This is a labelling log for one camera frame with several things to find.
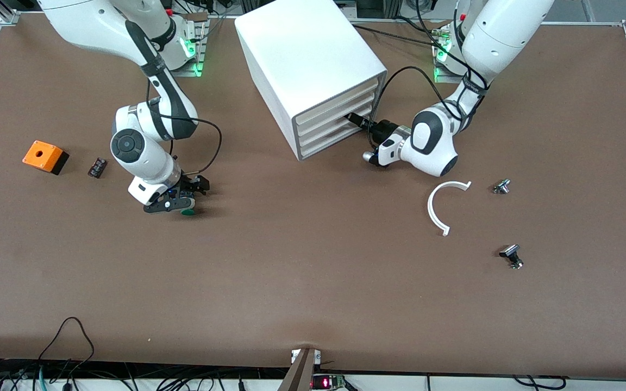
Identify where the red LED display device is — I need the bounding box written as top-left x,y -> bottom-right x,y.
311,374 -> 349,391

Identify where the black table cable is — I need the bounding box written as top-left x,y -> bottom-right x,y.
352,24 -> 449,44

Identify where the orange button box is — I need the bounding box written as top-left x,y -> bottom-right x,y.
22,140 -> 70,176

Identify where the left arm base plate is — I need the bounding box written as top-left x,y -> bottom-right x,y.
433,27 -> 466,85

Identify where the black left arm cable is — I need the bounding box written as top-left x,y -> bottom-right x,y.
365,65 -> 468,155

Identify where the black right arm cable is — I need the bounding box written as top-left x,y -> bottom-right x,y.
147,97 -> 222,175

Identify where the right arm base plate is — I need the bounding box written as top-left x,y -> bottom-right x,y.
169,16 -> 209,78

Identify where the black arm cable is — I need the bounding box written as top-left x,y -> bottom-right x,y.
365,65 -> 468,155
147,97 -> 222,175

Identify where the looped black cable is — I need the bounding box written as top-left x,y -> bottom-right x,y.
37,317 -> 96,381

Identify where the green push button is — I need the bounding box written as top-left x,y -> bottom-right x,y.
164,187 -> 198,217

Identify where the white semicircular bracket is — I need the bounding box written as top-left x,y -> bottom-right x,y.
427,180 -> 473,237

